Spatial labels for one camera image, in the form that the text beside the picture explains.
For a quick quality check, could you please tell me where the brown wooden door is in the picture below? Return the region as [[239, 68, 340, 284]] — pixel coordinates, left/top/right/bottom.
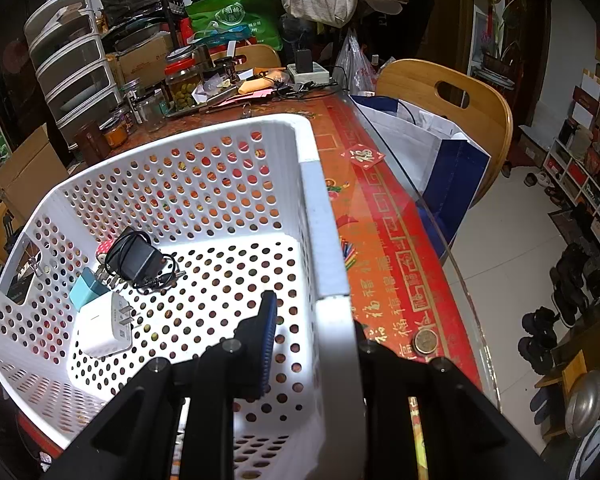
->
[[500, 0, 553, 126]]

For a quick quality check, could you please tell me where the large white charger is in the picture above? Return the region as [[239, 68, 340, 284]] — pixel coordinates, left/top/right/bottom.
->
[[70, 292, 143, 358]]

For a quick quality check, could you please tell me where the coin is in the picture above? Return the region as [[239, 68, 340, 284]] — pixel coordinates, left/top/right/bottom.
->
[[413, 329, 438, 357]]

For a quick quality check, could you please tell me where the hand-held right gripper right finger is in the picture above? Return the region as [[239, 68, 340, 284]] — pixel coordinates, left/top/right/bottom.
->
[[352, 322, 546, 480]]

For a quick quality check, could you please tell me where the green shopping bag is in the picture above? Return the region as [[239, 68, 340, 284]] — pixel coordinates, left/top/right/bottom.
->
[[185, 0, 283, 51]]

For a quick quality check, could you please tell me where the black sandal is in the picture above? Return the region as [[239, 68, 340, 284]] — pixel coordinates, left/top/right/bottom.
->
[[517, 336, 556, 376], [522, 306, 561, 336]]

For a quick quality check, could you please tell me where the teal charger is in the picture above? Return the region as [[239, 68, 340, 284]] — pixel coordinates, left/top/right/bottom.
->
[[69, 266, 112, 311]]

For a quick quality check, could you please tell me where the large pickle jar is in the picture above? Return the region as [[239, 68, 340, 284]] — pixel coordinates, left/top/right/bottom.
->
[[164, 57, 203, 111]]

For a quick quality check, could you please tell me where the clear plastic bag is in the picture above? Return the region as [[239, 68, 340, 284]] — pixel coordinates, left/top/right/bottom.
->
[[334, 27, 381, 96]]

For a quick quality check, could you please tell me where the red printed tablecloth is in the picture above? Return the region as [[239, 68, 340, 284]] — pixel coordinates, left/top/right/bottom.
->
[[65, 85, 483, 480]]

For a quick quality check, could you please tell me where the blue slipper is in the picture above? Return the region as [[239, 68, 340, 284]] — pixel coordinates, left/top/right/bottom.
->
[[530, 387, 563, 426]]

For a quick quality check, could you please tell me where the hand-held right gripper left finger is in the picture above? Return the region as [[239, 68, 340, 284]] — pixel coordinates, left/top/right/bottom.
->
[[45, 290, 281, 480]]

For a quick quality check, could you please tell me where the potted orchid plant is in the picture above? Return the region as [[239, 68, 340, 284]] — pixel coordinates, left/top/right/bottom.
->
[[480, 0, 526, 78]]

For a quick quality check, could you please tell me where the metal lid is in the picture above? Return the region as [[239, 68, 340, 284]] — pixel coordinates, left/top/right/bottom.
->
[[564, 370, 600, 438]]

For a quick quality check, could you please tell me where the black charger with cable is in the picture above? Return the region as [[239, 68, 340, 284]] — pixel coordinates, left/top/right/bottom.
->
[[102, 226, 187, 295]]

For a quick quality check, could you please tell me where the brown cardboard carton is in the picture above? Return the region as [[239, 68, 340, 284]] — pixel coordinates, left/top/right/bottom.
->
[[107, 35, 176, 91]]

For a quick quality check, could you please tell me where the stacked white food cover tower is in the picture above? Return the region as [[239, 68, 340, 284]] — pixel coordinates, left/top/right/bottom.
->
[[24, 0, 112, 148]]

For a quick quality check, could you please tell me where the brown mug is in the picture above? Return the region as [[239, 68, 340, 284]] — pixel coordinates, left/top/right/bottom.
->
[[72, 120, 112, 163]]

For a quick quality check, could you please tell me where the white and blue paper bag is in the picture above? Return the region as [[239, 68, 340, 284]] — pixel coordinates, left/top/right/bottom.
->
[[350, 94, 492, 241]]

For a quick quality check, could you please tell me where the open cardboard box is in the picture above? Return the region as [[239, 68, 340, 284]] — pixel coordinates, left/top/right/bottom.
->
[[0, 122, 71, 223]]

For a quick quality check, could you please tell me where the small orange sauce jar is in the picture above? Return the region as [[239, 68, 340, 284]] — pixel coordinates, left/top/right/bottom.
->
[[101, 119, 130, 148]]

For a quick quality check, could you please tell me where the small wooden stool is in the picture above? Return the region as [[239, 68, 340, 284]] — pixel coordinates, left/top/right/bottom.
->
[[547, 350, 588, 441]]

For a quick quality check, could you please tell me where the white power strip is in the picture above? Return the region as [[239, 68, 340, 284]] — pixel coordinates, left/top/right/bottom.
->
[[286, 62, 331, 85]]

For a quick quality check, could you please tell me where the white storage shelf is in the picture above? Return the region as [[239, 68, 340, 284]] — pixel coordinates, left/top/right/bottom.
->
[[542, 60, 600, 256]]

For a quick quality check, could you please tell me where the white perforated plastic basket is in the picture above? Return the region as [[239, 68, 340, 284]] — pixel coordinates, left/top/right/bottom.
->
[[0, 112, 366, 480]]

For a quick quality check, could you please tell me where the empty glass jar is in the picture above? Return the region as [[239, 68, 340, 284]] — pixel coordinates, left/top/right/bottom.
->
[[136, 89, 168, 133]]

